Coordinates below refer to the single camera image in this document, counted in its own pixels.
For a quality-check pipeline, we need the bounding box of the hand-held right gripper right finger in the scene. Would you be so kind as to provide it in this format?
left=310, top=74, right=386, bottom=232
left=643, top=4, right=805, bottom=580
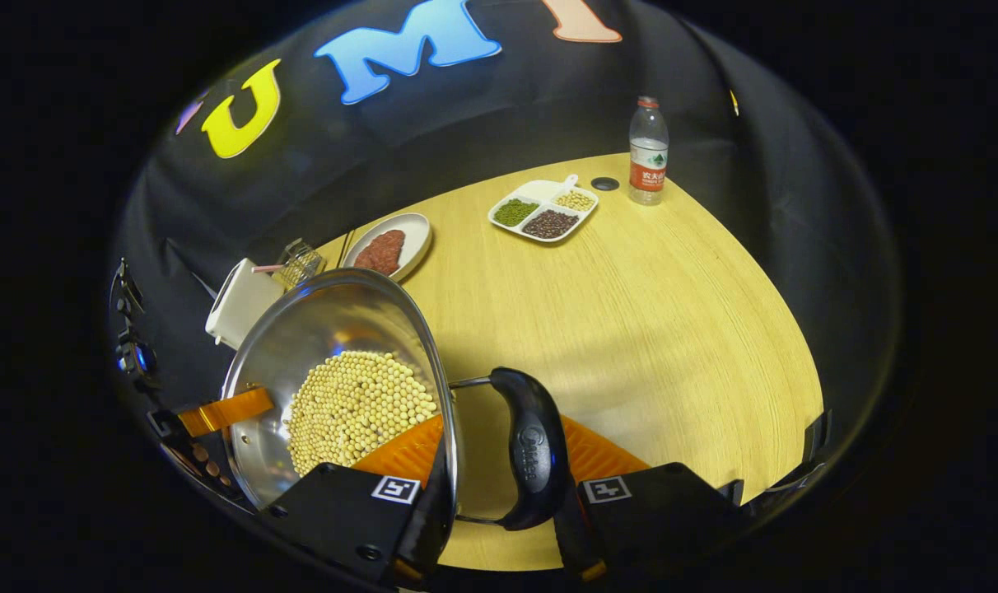
left=553, top=416, right=747, bottom=586

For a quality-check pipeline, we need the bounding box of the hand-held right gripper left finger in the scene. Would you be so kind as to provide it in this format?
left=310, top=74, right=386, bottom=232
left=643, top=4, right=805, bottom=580
left=260, top=414, right=459, bottom=590

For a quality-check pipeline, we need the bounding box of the steel pot with soybeans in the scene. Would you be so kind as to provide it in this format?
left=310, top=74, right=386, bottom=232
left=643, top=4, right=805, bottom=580
left=222, top=268, right=567, bottom=532

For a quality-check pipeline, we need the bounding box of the white toaster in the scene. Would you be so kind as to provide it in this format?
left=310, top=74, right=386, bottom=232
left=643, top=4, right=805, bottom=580
left=205, top=258, right=286, bottom=351

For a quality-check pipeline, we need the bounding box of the round white plate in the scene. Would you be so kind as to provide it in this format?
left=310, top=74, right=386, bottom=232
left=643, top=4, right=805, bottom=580
left=341, top=212, right=432, bottom=283

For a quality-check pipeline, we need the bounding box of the white divided dish with beans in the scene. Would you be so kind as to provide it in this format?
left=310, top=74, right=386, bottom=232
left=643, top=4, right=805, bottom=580
left=488, top=175, right=599, bottom=244

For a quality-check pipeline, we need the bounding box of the clear plastic water bottle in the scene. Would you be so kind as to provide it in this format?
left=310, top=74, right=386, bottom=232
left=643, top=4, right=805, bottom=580
left=628, top=96, right=669, bottom=206

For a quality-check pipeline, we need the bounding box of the small wire mesh basket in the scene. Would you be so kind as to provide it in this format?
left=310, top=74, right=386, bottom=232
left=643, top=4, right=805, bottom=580
left=281, top=239, right=327, bottom=289

